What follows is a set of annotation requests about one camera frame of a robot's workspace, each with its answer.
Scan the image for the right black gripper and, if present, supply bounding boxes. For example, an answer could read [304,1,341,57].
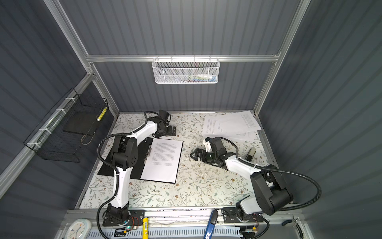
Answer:
[191,148,218,164]

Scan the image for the teal black clip folder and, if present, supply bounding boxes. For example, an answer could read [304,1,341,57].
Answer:
[97,136,184,184]

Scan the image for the paper sheet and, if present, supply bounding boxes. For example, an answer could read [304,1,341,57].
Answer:
[140,138,183,184]

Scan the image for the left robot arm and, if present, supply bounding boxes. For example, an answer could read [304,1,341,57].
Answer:
[104,110,174,225]

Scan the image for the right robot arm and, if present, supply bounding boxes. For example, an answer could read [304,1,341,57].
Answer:
[190,137,293,220]

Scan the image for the paper stack far corner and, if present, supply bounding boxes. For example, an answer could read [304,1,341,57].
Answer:
[202,111,261,141]

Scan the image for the pens in white basket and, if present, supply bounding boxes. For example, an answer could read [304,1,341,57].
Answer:
[177,74,218,83]

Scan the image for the yellow marker in basket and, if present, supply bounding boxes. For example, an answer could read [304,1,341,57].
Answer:
[96,107,108,121]

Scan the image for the black notebook in basket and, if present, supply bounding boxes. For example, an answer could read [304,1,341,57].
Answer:
[63,112,100,136]

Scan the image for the yellow tube at front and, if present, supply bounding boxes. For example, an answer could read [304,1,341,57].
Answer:
[142,218,149,239]

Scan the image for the black pliers front right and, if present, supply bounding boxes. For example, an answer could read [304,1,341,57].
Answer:
[282,219,304,239]

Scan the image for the white round clock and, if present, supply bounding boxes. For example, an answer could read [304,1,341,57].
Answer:
[64,219,92,239]

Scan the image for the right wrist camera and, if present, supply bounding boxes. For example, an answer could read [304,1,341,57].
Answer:
[203,137,212,152]

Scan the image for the white wire mesh basket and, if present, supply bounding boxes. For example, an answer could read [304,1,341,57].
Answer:
[152,58,220,84]

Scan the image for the blue handled tool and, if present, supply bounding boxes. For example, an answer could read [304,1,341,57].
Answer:
[203,210,218,239]

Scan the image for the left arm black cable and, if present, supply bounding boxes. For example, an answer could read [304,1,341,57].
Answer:
[95,111,159,239]

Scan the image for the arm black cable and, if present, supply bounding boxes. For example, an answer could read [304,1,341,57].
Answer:
[217,136,322,212]
[95,111,159,239]

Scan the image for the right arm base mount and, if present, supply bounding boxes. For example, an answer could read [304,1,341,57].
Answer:
[221,207,264,224]

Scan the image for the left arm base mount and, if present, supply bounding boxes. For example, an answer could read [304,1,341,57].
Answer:
[102,210,145,227]

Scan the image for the black wire basket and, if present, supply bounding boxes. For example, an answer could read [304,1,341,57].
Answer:
[24,88,108,163]

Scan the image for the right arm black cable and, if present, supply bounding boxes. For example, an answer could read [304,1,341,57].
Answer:
[217,136,322,212]

